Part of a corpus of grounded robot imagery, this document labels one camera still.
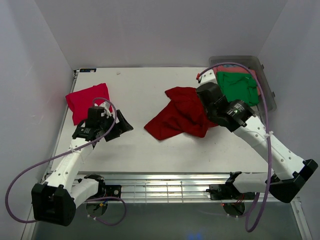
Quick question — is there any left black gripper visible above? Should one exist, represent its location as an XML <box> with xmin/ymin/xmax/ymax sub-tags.
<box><xmin>98</xmin><ymin>109</ymin><xmax>134</xmax><ymax>142</ymax></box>

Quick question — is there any salmon pink t shirt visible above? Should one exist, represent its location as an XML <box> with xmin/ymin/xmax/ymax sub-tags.
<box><xmin>213</xmin><ymin>65</ymin><xmax>261</xmax><ymax>96</ymax></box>

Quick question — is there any green t shirt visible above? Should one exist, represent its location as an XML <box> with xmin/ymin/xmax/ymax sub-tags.
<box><xmin>216</xmin><ymin>71</ymin><xmax>259</xmax><ymax>107</ymax></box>

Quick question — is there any dark red t shirt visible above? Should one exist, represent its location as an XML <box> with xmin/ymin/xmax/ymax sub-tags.
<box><xmin>144</xmin><ymin>86</ymin><xmax>217</xmax><ymax>141</ymax></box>

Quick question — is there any blue label sticker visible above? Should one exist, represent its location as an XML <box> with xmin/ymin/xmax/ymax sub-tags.
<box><xmin>79</xmin><ymin>68</ymin><xmax>97</xmax><ymax>73</ymax></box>

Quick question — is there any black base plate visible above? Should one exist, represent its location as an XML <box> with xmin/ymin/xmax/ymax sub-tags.
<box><xmin>205</xmin><ymin>184</ymin><xmax>256</xmax><ymax>200</ymax></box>
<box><xmin>102</xmin><ymin>185</ymin><xmax>122</xmax><ymax>198</ymax></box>

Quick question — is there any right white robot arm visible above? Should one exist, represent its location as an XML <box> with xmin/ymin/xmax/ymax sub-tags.
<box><xmin>196</xmin><ymin>82</ymin><xmax>318</xmax><ymax>203</ymax></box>

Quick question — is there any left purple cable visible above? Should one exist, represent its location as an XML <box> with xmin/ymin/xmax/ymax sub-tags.
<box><xmin>4</xmin><ymin>97</ymin><xmax>128</xmax><ymax>227</ymax></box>

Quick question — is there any clear plastic bin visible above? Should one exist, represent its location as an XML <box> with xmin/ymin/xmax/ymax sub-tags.
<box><xmin>208</xmin><ymin>55</ymin><xmax>277</xmax><ymax>112</ymax></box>

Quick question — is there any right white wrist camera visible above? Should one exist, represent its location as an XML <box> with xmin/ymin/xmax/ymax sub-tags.
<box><xmin>196</xmin><ymin>71</ymin><xmax>217</xmax><ymax>86</ymax></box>

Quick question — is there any folded pink red t shirt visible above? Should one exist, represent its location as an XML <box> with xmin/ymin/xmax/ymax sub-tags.
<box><xmin>65</xmin><ymin>83</ymin><xmax>110</xmax><ymax>126</ymax></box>

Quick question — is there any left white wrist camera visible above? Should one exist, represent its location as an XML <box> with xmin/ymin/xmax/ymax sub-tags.
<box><xmin>94</xmin><ymin>101</ymin><xmax>112</xmax><ymax>118</ymax></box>

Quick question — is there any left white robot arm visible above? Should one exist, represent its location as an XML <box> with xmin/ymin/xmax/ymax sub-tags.
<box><xmin>31</xmin><ymin>106</ymin><xmax>134</xmax><ymax>226</ymax></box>

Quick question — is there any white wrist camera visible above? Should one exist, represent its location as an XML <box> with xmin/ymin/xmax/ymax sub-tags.
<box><xmin>196</xmin><ymin>71</ymin><xmax>217</xmax><ymax>86</ymax></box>
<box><xmin>94</xmin><ymin>101</ymin><xmax>112</xmax><ymax>118</ymax></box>

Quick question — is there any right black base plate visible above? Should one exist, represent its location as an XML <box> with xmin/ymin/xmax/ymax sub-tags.
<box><xmin>205</xmin><ymin>184</ymin><xmax>256</xmax><ymax>200</ymax></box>

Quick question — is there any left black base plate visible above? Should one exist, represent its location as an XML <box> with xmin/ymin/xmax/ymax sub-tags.
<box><xmin>102</xmin><ymin>185</ymin><xmax>122</xmax><ymax>198</ymax></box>

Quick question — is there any light blue t shirt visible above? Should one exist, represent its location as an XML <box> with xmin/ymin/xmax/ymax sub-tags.
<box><xmin>222</xmin><ymin>64</ymin><xmax>238</xmax><ymax>68</ymax></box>

